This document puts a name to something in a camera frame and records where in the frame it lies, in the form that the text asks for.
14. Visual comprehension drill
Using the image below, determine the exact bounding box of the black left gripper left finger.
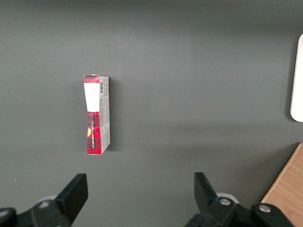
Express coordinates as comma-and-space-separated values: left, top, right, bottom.
30, 174, 89, 227

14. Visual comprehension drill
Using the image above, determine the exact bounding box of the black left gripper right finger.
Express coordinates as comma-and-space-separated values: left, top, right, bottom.
184, 172, 239, 227

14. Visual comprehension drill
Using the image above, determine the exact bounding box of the cream rectangular tray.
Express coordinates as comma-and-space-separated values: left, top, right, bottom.
289, 33, 303, 123

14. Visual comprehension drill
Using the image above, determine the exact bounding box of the red and grey carton box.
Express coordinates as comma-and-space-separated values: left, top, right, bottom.
82, 74, 111, 156

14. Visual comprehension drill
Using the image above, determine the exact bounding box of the wooden drawer cabinet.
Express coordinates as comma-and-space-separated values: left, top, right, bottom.
260, 142, 303, 227

